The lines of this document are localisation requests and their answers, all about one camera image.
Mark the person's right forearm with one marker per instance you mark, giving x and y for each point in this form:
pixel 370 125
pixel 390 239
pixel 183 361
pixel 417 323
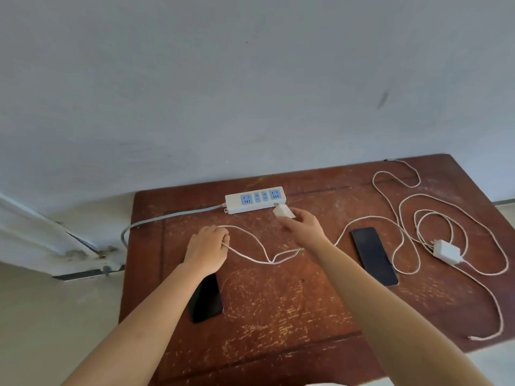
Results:
pixel 386 317

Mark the person's right hand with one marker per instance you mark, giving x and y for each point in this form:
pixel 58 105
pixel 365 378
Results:
pixel 308 231

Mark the black smartphone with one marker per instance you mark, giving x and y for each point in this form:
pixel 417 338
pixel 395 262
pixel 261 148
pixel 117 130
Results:
pixel 207 301
pixel 374 256

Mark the person's right thumb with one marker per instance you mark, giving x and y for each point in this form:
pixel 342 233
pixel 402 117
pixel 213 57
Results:
pixel 289 225

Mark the person's left forearm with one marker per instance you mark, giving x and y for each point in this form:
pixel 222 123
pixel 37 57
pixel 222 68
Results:
pixel 149 329

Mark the person's left hand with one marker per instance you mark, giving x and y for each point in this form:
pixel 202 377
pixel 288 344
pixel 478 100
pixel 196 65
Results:
pixel 205 251

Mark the white wall trim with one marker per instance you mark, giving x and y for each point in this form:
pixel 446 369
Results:
pixel 36 233

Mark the white power strip blue sockets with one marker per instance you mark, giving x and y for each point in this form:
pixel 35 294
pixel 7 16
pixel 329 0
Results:
pixel 255 198

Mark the white charger adapter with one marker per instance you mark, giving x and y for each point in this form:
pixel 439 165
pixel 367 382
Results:
pixel 447 251
pixel 283 211

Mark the person's left fingers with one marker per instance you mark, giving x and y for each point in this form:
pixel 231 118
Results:
pixel 219 236

